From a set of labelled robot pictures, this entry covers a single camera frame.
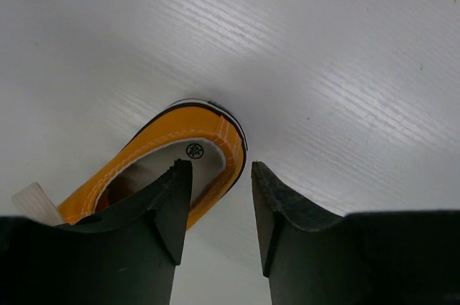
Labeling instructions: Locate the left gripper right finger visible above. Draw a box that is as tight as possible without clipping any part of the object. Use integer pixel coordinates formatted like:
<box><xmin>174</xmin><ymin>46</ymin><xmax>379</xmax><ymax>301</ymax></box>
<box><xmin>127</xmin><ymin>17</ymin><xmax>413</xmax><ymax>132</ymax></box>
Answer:
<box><xmin>252</xmin><ymin>162</ymin><xmax>459</xmax><ymax>304</ymax></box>

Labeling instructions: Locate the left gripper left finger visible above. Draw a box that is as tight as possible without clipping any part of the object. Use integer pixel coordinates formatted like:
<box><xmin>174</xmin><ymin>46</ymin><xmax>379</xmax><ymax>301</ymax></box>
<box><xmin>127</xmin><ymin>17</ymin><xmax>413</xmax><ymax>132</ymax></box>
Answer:
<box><xmin>1</xmin><ymin>160</ymin><xmax>193</xmax><ymax>304</ymax></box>

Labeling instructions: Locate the orange sneaker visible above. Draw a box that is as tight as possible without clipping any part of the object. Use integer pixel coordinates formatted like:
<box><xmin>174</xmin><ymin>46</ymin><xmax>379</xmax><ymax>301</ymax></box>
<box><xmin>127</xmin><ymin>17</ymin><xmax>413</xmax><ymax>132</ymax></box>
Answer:
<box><xmin>11</xmin><ymin>99</ymin><xmax>247</xmax><ymax>227</ymax></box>

